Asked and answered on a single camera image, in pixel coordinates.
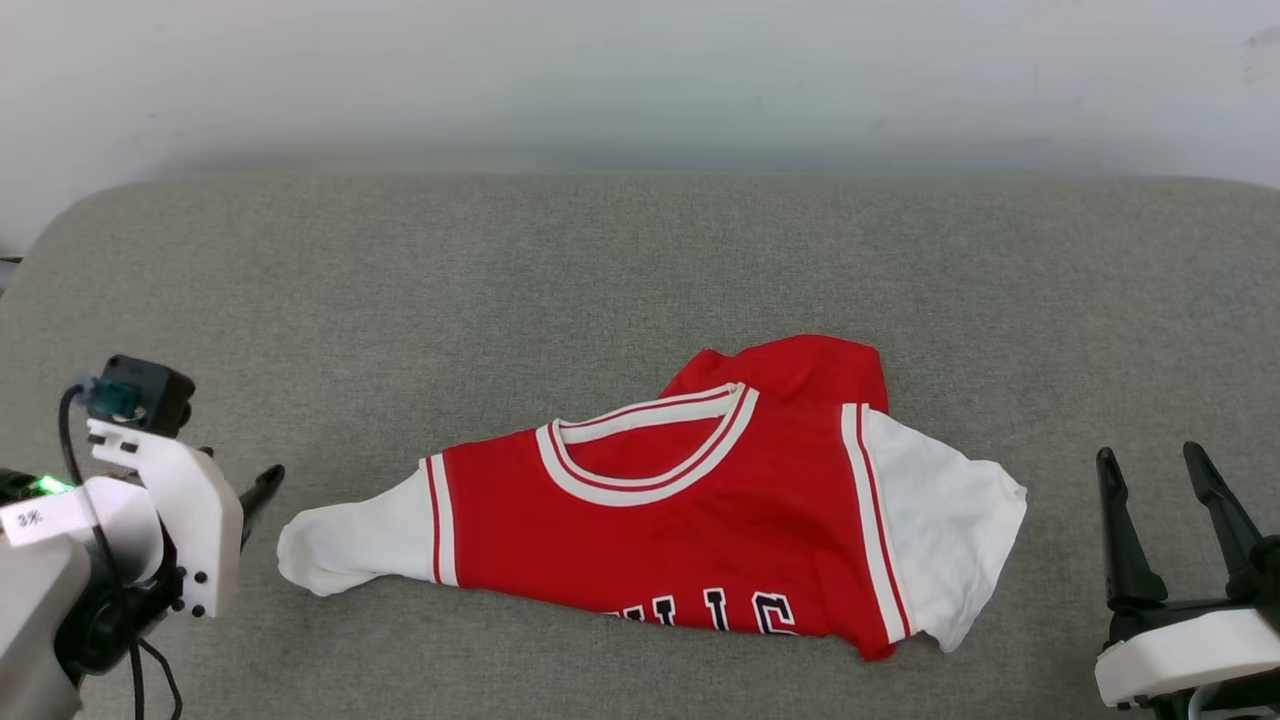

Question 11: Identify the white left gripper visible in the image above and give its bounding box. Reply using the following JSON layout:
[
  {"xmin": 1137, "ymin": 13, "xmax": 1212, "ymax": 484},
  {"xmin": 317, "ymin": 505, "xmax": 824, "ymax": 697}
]
[{"xmin": 88, "ymin": 419, "xmax": 286, "ymax": 619}]

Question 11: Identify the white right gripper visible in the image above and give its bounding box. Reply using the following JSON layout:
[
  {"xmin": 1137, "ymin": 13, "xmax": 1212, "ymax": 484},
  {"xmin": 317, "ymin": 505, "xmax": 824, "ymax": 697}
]
[{"xmin": 1095, "ymin": 441, "xmax": 1280, "ymax": 711}]

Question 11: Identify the red white basketball jersey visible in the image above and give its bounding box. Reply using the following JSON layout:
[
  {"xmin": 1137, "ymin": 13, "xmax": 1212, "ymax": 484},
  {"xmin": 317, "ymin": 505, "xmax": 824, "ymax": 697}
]
[{"xmin": 277, "ymin": 335, "xmax": 1029, "ymax": 663}]

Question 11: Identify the white paper label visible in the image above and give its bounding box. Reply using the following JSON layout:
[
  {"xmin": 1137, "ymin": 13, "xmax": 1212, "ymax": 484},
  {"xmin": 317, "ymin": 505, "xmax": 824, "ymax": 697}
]
[{"xmin": 0, "ymin": 487, "xmax": 97, "ymax": 547}]

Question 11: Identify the grey fabric sofa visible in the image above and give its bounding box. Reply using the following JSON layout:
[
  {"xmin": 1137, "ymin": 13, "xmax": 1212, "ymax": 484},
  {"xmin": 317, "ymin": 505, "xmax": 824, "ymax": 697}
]
[{"xmin": 0, "ymin": 172, "xmax": 1280, "ymax": 720}]

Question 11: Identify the black cable with teal plug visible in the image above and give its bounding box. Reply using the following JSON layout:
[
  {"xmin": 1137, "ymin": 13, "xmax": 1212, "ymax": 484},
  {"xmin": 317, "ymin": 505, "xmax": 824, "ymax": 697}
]
[{"xmin": 58, "ymin": 375, "xmax": 184, "ymax": 720}]

